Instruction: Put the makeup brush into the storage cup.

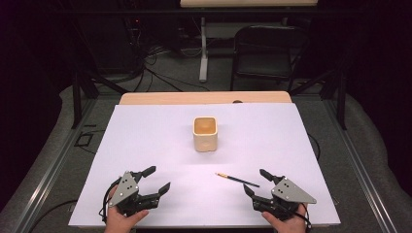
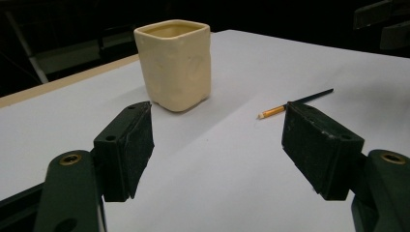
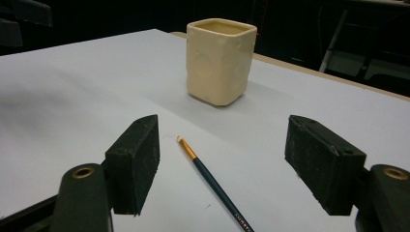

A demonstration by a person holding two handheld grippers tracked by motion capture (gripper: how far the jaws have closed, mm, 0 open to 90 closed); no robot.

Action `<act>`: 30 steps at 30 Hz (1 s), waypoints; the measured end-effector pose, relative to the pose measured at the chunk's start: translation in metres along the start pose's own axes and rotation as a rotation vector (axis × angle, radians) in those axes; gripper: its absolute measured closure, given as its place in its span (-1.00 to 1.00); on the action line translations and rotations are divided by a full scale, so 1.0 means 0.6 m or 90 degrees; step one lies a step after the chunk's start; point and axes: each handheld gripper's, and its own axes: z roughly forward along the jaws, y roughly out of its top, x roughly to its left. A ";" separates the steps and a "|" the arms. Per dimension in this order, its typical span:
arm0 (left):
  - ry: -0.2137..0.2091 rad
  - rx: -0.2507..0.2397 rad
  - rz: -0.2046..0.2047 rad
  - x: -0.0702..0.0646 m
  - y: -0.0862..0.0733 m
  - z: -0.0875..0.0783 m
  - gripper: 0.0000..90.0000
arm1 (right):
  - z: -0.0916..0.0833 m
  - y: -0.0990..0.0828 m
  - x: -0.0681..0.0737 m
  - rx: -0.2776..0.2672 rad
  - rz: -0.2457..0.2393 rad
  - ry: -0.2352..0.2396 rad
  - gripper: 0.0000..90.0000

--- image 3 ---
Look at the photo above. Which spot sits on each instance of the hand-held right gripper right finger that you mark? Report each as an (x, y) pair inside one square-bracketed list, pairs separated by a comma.
[(325, 164)]

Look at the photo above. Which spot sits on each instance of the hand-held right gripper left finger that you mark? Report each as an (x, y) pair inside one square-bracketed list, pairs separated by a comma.
[(133, 161)]

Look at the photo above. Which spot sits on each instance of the dark thin paintbrush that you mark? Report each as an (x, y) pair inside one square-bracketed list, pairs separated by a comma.
[(212, 183)]

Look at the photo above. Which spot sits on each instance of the cream square ceramic cup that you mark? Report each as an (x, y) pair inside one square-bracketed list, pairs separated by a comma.
[(219, 64)]

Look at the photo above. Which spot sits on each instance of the black folding chair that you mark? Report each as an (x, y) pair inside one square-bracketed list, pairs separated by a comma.
[(386, 69)]

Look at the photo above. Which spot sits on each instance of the white desk leg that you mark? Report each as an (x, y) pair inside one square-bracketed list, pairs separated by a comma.
[(333, 38)]

